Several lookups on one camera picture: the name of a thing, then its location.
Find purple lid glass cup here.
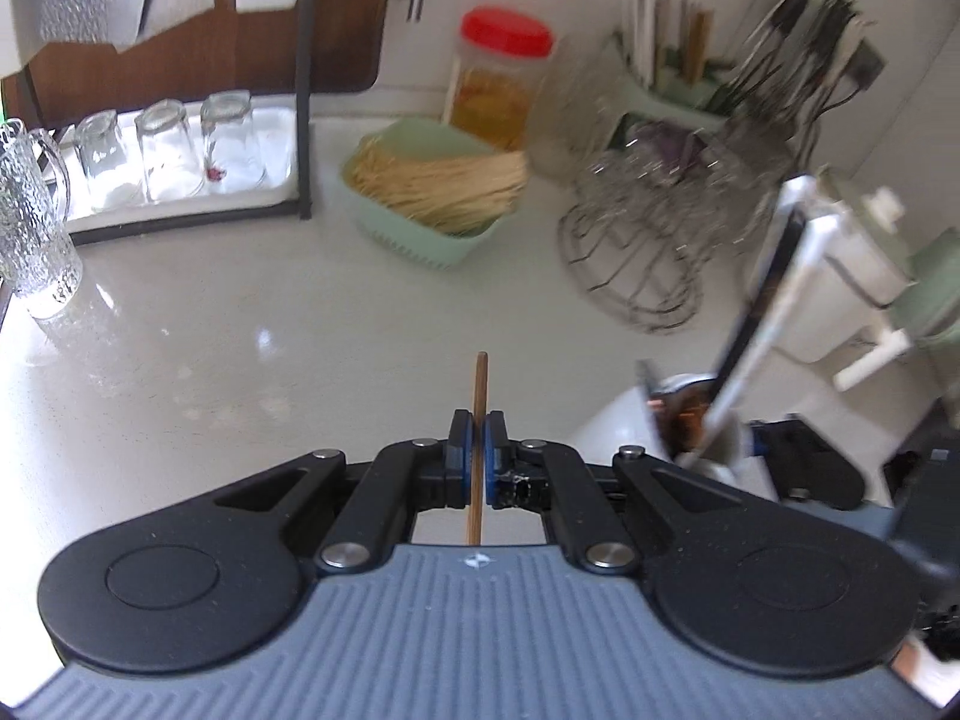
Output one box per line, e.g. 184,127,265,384
625,122,706,185

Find white ceramic mug jar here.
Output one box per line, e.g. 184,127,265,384
565,374,754,488

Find white electric cooking pot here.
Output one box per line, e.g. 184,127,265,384
775,167,914,392

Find copper small spoon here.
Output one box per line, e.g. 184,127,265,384
647,395,708,460

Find upturned glass tumbler left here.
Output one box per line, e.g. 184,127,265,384
75,109,140,208

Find black dish rack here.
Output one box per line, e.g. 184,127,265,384
2,0,314,245

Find wooden chopstick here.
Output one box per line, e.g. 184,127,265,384
466,351,490,546

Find green utensil holder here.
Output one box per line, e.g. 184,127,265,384
608,29,729,133

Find white chopstick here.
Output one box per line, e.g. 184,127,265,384
677,176,841,468

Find textured glass jug behind rack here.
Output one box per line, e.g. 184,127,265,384
526,46,623,184

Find black chopstick plain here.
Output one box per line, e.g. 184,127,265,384
708,210,807,403

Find large steel spoon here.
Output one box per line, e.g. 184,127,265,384
636,359,674,419

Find upturned glass tumbler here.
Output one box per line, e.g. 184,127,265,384
135,99,203,203
75,109,140,208
200,89,265,192

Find upturned glass tumbler middle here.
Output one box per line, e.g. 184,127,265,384
135,99,203,203

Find white rack drip tray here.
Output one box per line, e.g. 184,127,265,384
59,103,299,244

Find upturned glass tumbler right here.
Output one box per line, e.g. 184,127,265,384
200,89,265,192

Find bundle of dry noodles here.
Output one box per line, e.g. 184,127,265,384
347,137,529,236

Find wooden cutting board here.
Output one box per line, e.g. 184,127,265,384
2,0,387,128

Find wire cup rack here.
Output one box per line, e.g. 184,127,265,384
558,122,789,335

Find textured glass pitcher left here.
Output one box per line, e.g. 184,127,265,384
2,119,83,320

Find wall power outlet strip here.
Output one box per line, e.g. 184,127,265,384
844,39,887,91

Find green electric kettle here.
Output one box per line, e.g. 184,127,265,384
890,227,960,349

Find green plastic basket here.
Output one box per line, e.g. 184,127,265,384
340,117,529,270

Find red lid plastic jar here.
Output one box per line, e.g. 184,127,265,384
443,5,555,151

